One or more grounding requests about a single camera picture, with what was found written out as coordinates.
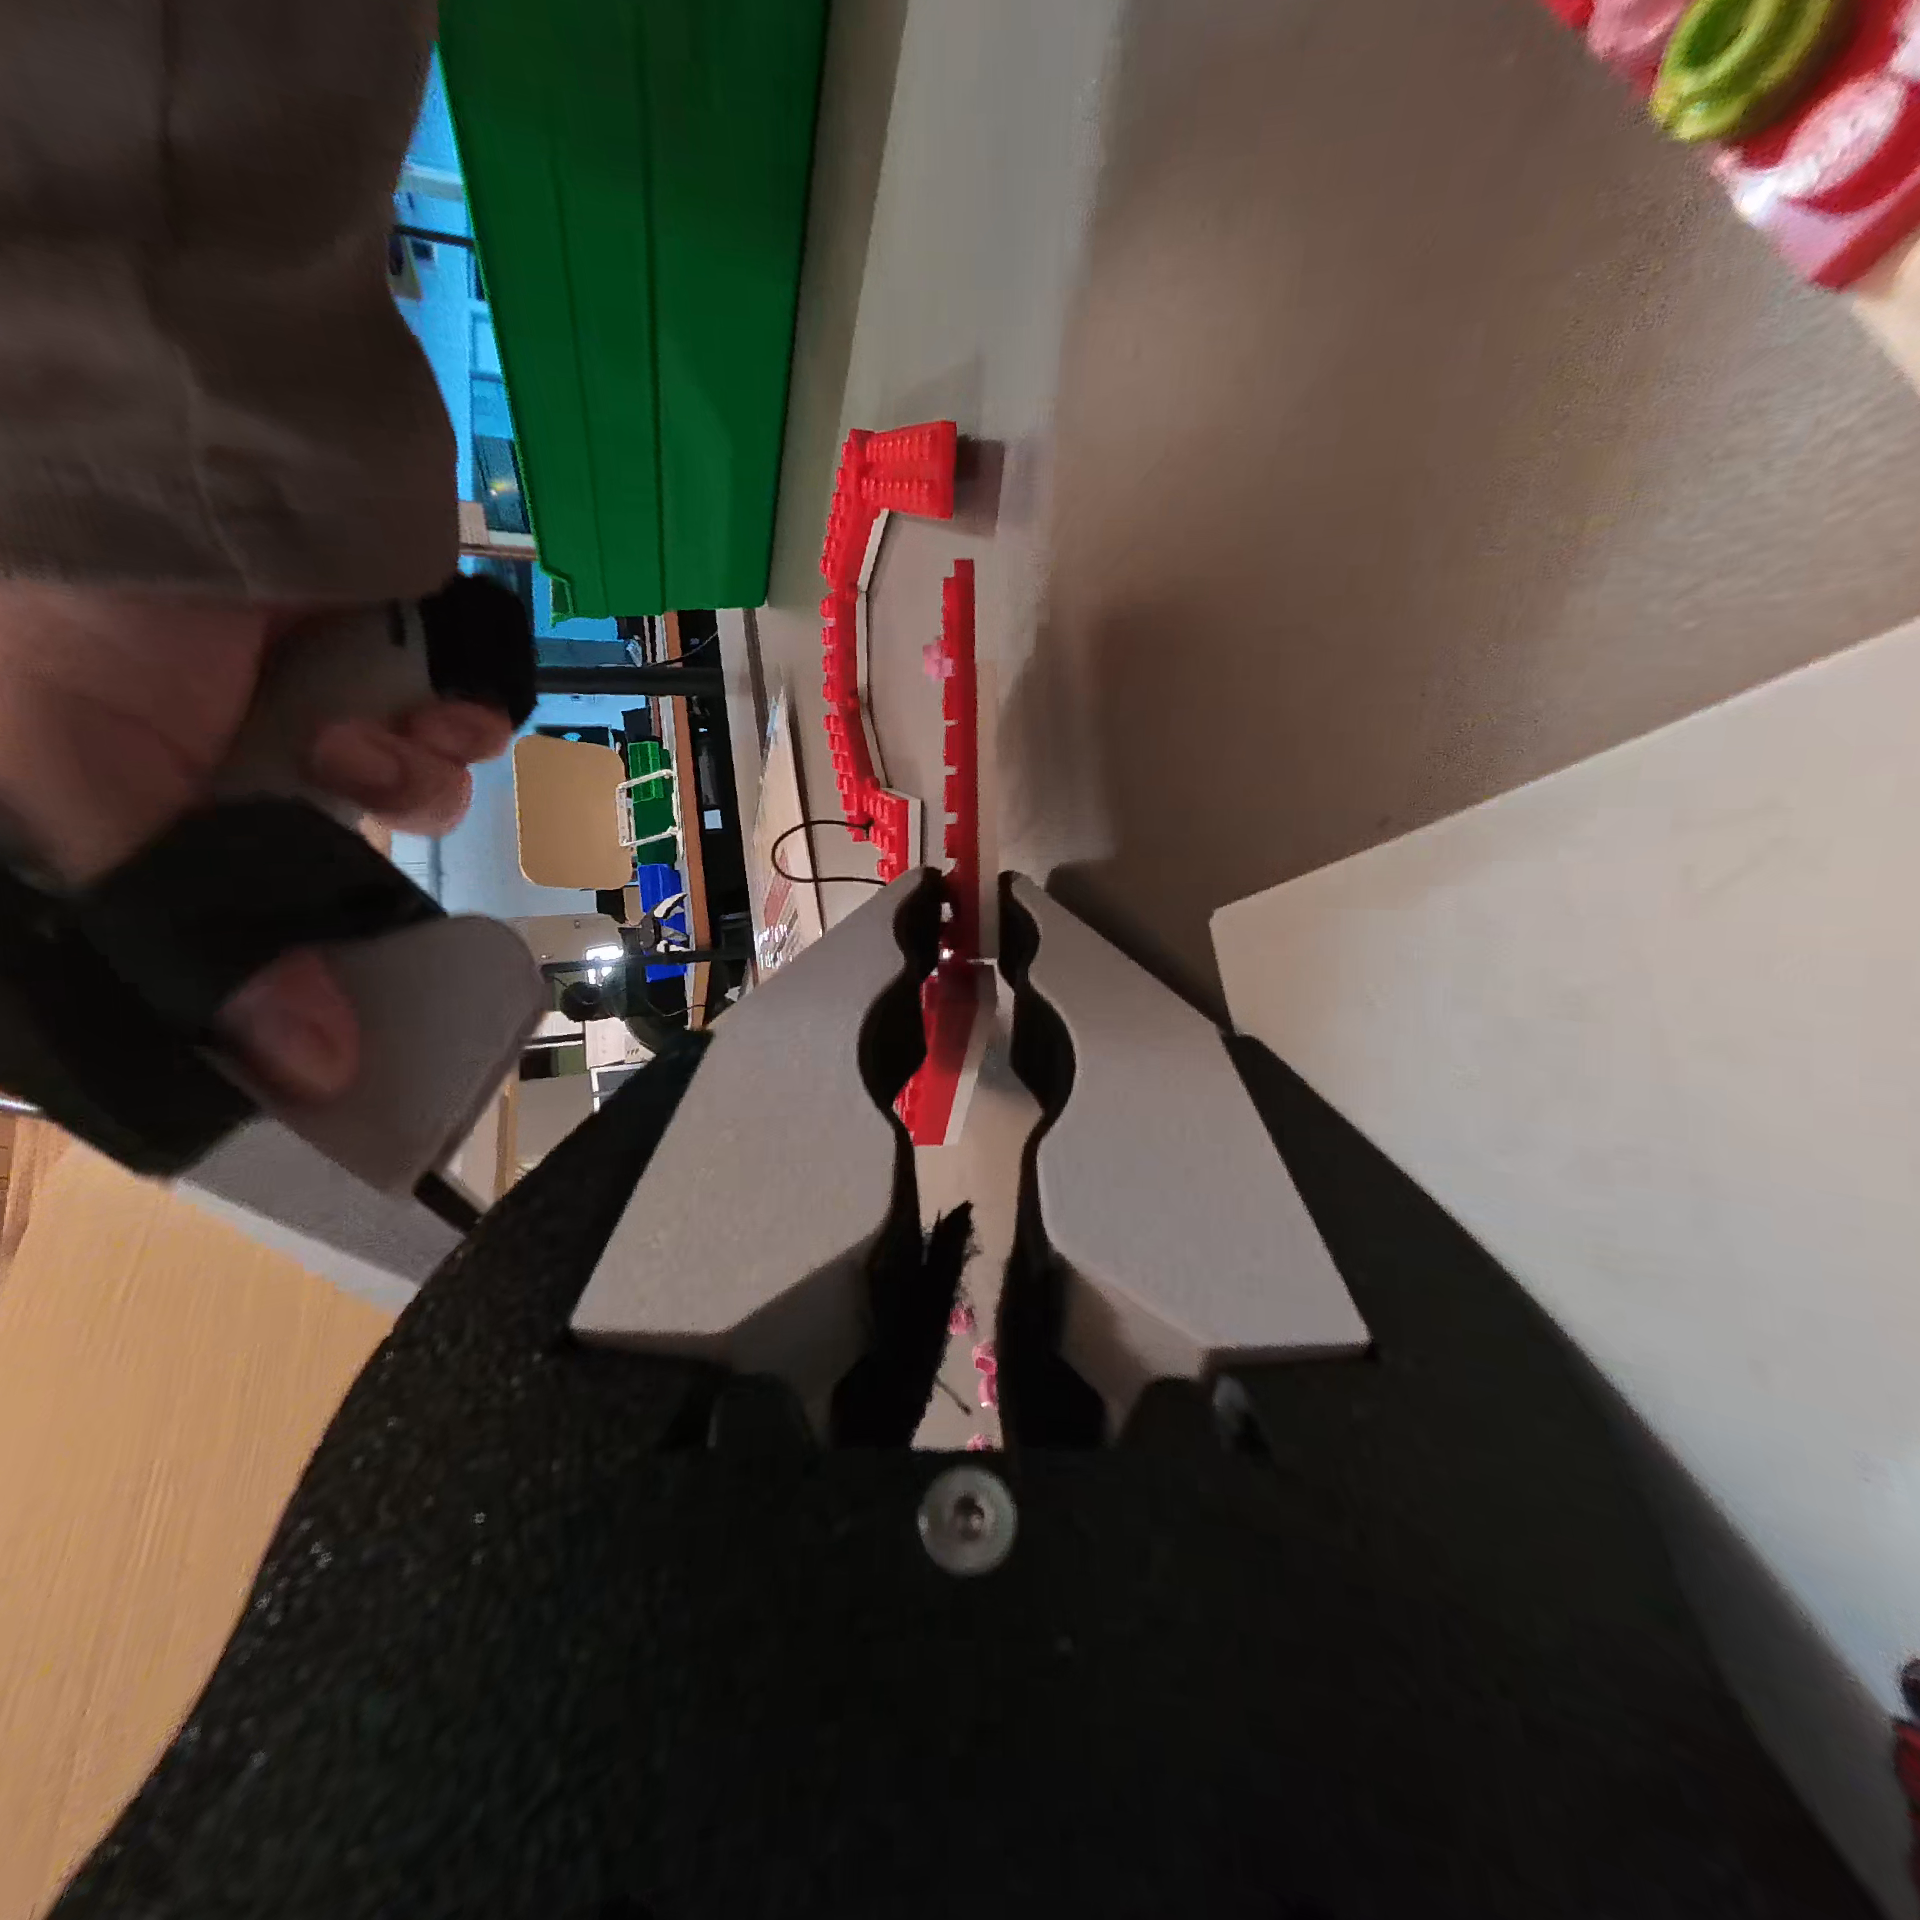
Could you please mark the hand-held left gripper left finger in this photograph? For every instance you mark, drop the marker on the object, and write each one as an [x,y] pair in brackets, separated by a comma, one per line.
[735,1155]

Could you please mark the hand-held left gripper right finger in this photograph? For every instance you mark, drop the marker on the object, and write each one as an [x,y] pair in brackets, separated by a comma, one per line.
[1186,1170]

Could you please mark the red lego strip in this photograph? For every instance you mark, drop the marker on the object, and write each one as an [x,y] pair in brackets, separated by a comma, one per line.
[961,751]

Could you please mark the person's right forearm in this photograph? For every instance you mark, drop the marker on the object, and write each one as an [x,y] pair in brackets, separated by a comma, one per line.
[195,300]

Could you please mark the person's right hand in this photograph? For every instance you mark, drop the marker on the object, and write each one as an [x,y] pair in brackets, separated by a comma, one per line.
[106,721]

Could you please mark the wooden chair back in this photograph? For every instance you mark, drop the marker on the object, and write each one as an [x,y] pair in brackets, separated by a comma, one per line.
[570,809]

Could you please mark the small blue storage bin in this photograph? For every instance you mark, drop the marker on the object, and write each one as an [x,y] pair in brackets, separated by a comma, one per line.
[657,901]

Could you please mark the cardboard card with red label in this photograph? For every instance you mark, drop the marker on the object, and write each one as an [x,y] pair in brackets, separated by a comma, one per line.
[780,901]

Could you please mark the small green storage bins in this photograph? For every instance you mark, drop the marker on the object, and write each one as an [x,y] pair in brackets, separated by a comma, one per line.
[651,786]

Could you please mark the wooden side table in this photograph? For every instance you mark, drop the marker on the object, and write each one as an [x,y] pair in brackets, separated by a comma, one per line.
[135,1499]

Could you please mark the green plastic bin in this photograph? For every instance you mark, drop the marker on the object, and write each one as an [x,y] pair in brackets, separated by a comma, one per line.
[646,300]

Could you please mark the red flower-print box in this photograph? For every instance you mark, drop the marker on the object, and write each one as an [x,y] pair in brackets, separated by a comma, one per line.
[1817,164]

